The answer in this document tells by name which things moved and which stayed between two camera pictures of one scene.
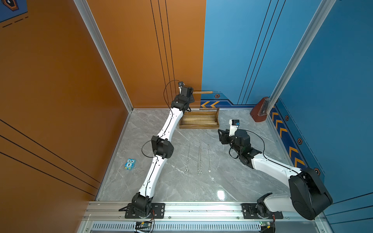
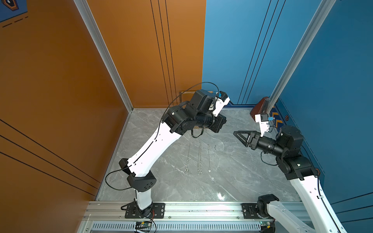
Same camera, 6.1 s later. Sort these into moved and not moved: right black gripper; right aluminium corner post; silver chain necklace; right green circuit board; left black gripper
Moved: left black gripper; right black gripper
Not moved: silver chain necklace; right green circuit board; right aluminium corner post
